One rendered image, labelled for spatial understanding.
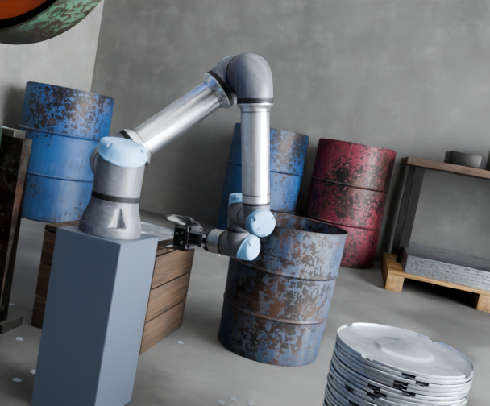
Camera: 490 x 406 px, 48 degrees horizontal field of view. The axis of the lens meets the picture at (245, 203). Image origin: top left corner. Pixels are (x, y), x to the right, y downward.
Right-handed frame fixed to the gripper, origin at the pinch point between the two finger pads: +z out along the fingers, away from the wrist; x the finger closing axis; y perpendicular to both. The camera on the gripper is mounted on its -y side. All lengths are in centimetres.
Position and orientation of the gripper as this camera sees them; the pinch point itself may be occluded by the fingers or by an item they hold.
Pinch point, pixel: (167, 230)
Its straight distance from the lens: 184.1
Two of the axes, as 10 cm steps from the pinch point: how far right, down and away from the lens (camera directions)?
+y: -5.3, -0.2, -8.4
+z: -8.4, -1.3, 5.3
